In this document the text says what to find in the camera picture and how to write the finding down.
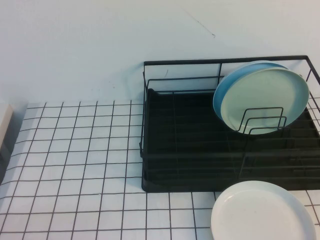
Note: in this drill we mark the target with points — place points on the white grid-pattern table cover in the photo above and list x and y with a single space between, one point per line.
75 150

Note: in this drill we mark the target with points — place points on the blue round plate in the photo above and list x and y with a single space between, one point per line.
221 92

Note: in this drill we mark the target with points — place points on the beige box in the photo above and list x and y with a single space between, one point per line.
5 120

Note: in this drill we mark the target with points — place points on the black plastic drip tray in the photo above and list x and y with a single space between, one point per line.
195 120

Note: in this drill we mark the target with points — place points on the pale green round plate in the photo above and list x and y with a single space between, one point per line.
262 92

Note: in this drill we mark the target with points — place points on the white round plate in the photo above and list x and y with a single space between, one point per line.
260 212

